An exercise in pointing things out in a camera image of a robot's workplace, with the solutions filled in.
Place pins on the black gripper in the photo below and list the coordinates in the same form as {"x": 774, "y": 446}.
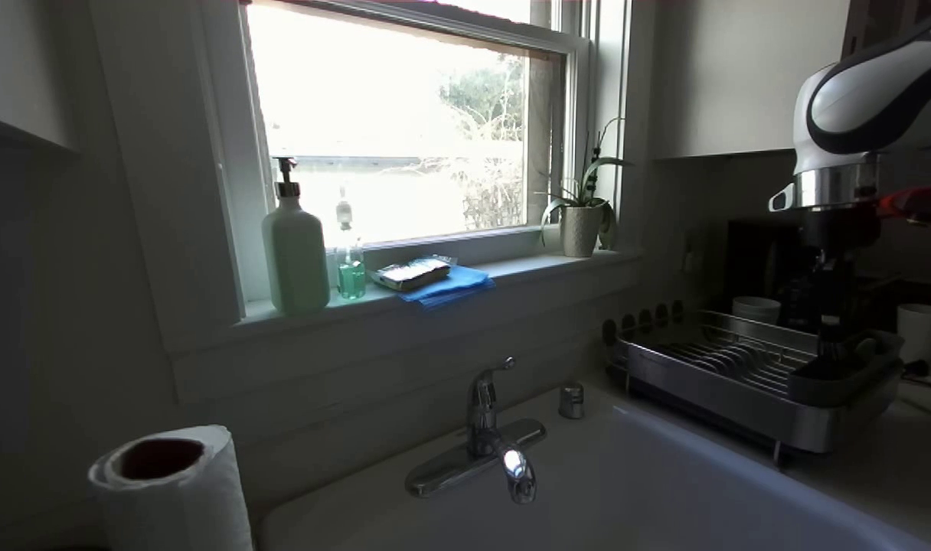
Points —
{"x": 838, "y": 235}

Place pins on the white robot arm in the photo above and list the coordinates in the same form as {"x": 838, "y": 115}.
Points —
{"x": 844, "y": 121}

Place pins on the steel dish rack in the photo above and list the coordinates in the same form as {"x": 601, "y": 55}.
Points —
{"x": 755, "y": 377}

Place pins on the black coffee maker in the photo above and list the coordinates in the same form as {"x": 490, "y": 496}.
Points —
{"x": 767, "y": 260}

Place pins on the white mug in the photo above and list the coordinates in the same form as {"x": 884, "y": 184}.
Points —
{"x": 913, "y": 329}

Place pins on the white sink basin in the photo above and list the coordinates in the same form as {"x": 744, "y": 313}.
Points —
{"x": 617, "y": 477}

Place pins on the potted plant white pot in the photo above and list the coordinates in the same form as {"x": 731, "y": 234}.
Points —
{"x": 584, "y": 214}

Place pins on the white upper cabinet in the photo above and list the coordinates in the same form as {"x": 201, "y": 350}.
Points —
{"x": 728, "y": 71}

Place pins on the chrome sink faucet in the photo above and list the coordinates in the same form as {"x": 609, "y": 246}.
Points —
{"x": 487, "y": 446}

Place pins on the small green bottle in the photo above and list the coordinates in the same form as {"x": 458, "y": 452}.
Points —
{"x": 350, "y": 269}

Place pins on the green soap dispenser bottle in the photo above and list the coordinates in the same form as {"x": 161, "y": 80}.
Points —
{"x": 295, "y": 249}

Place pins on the white paper towel roll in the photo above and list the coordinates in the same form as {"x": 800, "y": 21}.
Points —
{"x": 174, "y": 491}

